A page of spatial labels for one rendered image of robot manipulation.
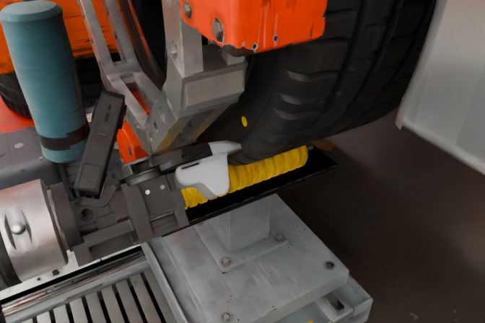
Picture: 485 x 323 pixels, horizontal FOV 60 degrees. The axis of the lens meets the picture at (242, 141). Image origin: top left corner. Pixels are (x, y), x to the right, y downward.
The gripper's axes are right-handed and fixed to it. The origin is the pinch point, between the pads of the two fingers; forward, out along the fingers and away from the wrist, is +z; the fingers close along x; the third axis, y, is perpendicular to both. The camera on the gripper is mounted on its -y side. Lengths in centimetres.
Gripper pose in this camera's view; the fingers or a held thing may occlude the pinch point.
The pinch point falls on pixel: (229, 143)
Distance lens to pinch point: 50.3
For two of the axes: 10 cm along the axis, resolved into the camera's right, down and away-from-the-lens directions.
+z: 8.7, -2.8, 4.1
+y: 3.5, 9.3, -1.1
